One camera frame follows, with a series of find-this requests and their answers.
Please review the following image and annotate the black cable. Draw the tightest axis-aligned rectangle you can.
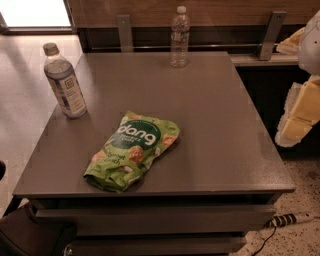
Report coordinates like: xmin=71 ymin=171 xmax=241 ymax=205
xmin=250 ymin=226 xmax=278 ymax=256

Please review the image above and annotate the white power strip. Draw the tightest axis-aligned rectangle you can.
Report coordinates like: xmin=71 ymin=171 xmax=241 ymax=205
xmin=264 ymin=212 xmax=314 ymax=228

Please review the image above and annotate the upper grey drawer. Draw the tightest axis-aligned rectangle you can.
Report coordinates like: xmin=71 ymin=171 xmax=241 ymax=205
xmin=36 ymin=205 xmax=275 ymax=236

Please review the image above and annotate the dark object bottom left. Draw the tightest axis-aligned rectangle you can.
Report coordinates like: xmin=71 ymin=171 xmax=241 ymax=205
xmin=0 ymin=204 xmax=77 ymax=256

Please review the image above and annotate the right metal bracket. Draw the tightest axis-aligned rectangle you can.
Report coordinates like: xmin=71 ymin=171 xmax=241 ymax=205
xmin=257 ymin=11 xmax=287 ymax=61

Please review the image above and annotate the lower grey drawer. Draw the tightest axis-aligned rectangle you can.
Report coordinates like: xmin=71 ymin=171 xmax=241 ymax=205
xmin=65 ymin=237 xmax=246 ymax=256

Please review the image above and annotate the left metal bracket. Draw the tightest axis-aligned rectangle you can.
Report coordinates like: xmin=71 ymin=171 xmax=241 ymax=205
xmin=117 ymin=15 xmax=133 ymax=53

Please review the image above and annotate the grey drawer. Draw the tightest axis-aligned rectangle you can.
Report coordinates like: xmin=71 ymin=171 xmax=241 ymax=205
xmin=36 ymin=205 xmax=275 ymax=236
xmin=65 ymin=237 xmax=246 ymax=256

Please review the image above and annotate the metal bracket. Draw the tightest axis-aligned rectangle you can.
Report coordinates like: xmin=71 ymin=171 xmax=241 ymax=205
xmin=257 ymin=11 xmax=287 ymax=61
xmin=117 ymin=15 xmax=133 ymax=53

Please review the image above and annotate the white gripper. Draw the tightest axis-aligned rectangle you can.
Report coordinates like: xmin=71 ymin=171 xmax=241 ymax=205
xmin=275 ymin=10 xmax=320 ymax=147

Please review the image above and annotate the clear water bottle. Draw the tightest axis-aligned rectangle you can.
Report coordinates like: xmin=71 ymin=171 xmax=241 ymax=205
xmin=170 ymin=6 xmax=190 ymax=68

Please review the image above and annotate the labelled drink bottle grey cap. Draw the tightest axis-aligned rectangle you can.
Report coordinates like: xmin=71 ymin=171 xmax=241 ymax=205
xmin=43 ymin=42 xmax=87 ymax=119

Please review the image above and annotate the green rice chip bag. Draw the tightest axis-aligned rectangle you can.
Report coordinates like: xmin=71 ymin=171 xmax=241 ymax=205
xmin=84 ymin=111 xmax=180 ymax=193

